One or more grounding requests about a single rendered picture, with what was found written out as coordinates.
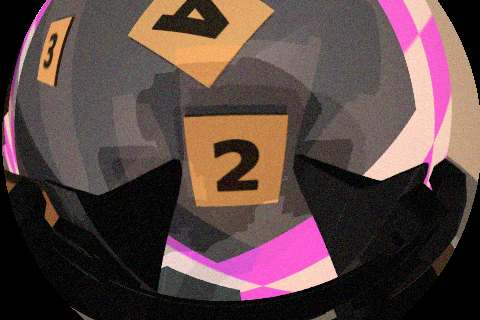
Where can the orange square tile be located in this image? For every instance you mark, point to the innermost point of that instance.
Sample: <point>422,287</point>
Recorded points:
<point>53,50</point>
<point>200,36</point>

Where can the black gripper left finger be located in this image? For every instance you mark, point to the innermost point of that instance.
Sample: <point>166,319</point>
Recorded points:
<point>132,221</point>

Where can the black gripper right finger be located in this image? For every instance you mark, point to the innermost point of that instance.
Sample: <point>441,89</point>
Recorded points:
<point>350,209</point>

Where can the tan letter tile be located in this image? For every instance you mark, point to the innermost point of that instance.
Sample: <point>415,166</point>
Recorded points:
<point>236,158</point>

